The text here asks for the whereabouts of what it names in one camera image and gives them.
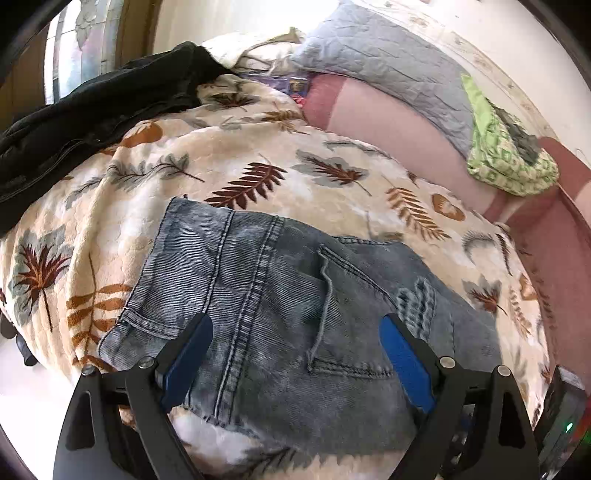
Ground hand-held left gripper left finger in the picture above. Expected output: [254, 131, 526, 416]
[53, 313, 214, 480]

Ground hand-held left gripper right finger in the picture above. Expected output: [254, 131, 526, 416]
[379, 314, 541, 480]

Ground grey-blue denim pants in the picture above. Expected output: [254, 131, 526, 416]
[98, 196, 504, 457]

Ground leaf-print beige blanket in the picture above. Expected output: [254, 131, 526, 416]
[0, 74, 555, 480]

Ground green patterned cloth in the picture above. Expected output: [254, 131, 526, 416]
[462, 74, 559, 197]

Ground pink sofa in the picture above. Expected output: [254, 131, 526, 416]
[300, 74, 591, 384]

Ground small grey cloth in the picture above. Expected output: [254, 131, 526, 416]
[501, 108, 542, 167]

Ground black garment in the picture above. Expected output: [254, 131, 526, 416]
[0, 41, 232, 236]

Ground purple packet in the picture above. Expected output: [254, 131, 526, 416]
[240, 69, 315, 104]

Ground grey quilted blanket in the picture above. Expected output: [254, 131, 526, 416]
[288, 0, 481, 158]

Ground cream crumpled cloth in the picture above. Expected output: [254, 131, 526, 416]
[201, 28, 305, 77]

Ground window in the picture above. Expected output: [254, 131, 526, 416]
[44, 0, 125, 104]

